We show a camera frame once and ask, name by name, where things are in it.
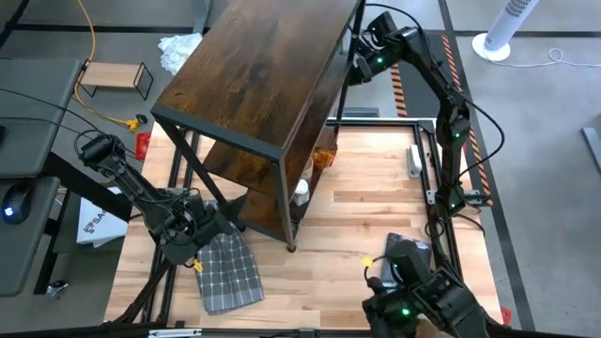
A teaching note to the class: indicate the wooden shelf unit black frame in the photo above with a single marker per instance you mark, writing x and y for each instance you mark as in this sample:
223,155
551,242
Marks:
263,70

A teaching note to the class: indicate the white crumpled cloth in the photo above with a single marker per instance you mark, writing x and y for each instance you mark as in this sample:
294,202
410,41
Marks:
178,49

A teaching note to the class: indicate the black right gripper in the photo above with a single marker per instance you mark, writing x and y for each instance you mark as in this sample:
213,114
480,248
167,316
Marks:
382,47

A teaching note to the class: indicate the black aluminium rig frame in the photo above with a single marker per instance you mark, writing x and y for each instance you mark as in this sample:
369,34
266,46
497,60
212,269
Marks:
426,125

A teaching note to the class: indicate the grey checked cloth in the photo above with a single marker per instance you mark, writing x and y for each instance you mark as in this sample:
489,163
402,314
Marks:
230,277

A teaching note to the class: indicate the white lid spice jar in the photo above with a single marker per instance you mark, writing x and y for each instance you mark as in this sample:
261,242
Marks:
301,192

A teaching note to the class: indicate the grey desk top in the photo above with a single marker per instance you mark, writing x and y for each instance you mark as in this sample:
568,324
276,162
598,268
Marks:
33,117
19,253

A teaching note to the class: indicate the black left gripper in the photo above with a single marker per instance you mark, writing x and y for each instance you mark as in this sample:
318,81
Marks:
188,230

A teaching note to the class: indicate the red plastic clamp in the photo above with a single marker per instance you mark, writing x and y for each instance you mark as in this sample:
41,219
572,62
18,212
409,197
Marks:
142,145
505,316

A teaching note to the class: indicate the Yellowstone printed flat packet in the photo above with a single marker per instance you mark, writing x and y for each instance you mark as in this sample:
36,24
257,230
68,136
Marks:
425,248

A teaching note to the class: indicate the black power plug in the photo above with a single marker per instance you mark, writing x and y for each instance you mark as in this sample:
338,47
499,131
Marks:
141,118

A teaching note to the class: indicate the black hazard striped floor mat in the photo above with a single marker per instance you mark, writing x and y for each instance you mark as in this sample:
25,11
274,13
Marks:
399,94

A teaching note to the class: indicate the white tower fan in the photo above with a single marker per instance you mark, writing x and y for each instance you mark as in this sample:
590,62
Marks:
504,23

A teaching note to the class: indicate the silver metal bar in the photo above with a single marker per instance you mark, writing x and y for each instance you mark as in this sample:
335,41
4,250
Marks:
174,333

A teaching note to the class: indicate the black desk frame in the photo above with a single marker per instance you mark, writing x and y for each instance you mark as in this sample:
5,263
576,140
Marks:
70,176

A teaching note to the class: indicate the black computer mouse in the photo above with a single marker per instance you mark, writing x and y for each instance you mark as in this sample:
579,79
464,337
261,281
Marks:
16,204

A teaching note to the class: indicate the small metal caster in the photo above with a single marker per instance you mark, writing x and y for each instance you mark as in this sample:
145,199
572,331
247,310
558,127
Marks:
56,288

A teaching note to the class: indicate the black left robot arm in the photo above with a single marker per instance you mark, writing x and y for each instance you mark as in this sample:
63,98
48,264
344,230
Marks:
127,180

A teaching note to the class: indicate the white plastic device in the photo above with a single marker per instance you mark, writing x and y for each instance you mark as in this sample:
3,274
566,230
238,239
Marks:
414,162

